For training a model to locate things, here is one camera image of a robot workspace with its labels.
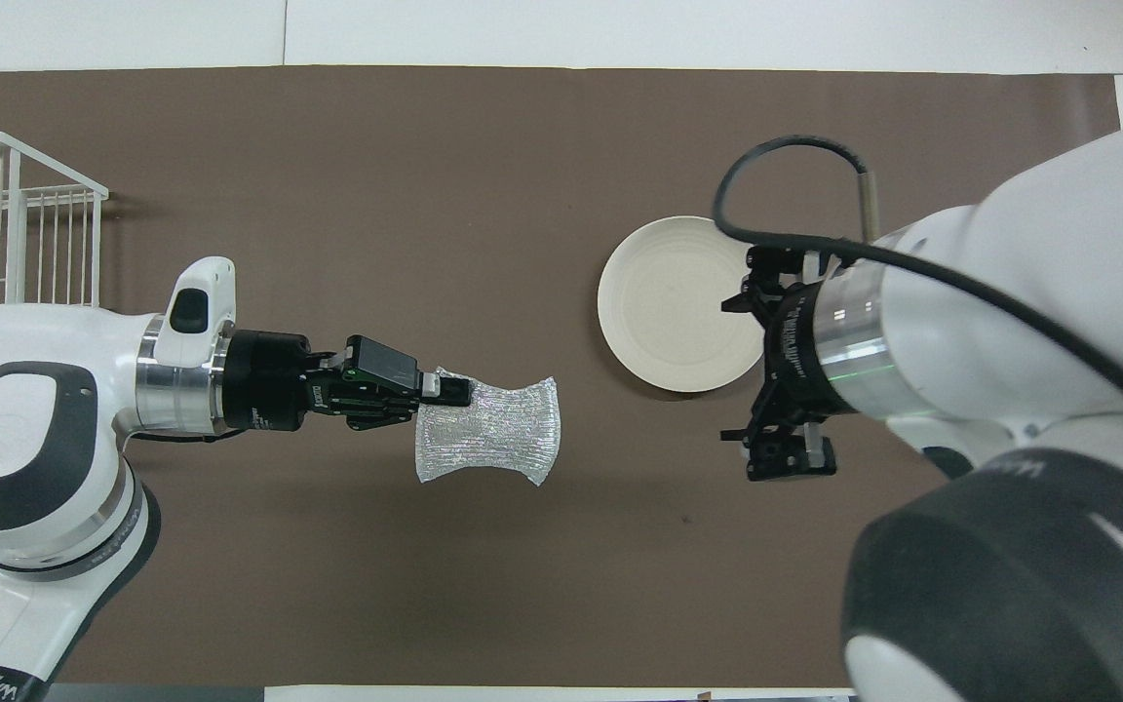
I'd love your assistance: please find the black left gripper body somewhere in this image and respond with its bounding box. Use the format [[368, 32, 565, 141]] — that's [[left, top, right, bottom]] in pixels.
[[215, 330, 350, 435]]

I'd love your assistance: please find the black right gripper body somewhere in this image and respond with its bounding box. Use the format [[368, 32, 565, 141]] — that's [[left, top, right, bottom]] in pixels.
[[764, 281, 831, 415]]

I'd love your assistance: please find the cream round plate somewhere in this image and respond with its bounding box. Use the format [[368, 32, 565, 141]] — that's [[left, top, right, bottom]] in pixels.
[[597, 215, 773, 394]]

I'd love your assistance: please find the brown paper table mat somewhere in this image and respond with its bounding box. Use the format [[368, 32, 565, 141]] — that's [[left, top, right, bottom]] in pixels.
[[0, 64, 1123, 688]]

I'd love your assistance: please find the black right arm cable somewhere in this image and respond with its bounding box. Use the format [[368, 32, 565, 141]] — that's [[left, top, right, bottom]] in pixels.
[[713, 135, 1123, 440]]

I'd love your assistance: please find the white wire dish rack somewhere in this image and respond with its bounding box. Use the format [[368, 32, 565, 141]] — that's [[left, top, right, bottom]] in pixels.
[[0, 130, 110, 328]]

